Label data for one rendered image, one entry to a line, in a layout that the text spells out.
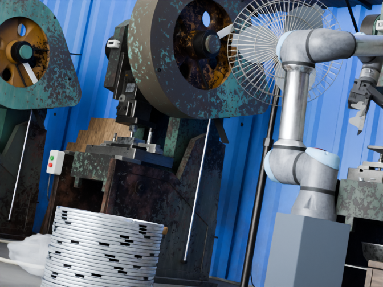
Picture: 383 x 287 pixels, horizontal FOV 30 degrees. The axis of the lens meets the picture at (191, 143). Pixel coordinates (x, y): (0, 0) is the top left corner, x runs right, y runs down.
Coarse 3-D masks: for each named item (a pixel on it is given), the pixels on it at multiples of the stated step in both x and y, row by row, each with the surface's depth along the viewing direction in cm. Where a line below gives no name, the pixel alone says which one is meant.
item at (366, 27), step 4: (368, 16) 316; (372, 16) 315; (376, 16) 313; (364, 20) 315; (368, 20) 314; (372, 20) 312; (364, 24) 314; (368, 24) 312; (372, 24) 311; (360, 28) 314; (364, 28) 313; (368, 28) 312; (372, 28) 310; (364, 32) 313; (368, 32) 312; (372, 32) 311
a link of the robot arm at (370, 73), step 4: (364, 68) 280; (368, 68) 279; (360, 72) 282; (364, 72) 279; (368, 72) 278; (372, 72) 278; (376, 72) 278; (360, 76) 279; (364, 76) 278; (368, 76) 277; (372, 76) 277; (376, 76) 278; (376, 80) 278
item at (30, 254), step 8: (24, 240) 332; (32, 240) 323; (40, 240) 324; (48, 240) 325; (16, 248) 320; (24, 248) 319; (32, 248) 317; (40, 248) 316; (16, 256) 325; (24, 256) 318; (32, 256) 316; (40, 256) 315; (24, 264) 316; (32, 264) 317; (40, 264) 316; (32, 272) 318; (40, 272) 316
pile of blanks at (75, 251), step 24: (72, 216) 180; (72, 240) 190; (96, 240) 177; (120, 240) 177; (144, 240) 181; (48, 264) 183; (72, 264) 177; (96, 264) 176; (120, 264) 177; (144, 264) 182
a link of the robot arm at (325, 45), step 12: (312, 36) 240; (324, 36) 239; (336, 36) 239; (348, 36) 241; (360, 36) 249; (372, 36) 254; (312, 48) 240; (324, 48) 239; (336, 48) 239; (348, 48) 241; (360, 48) 247; (372, 48) 253; (324, 60) 242
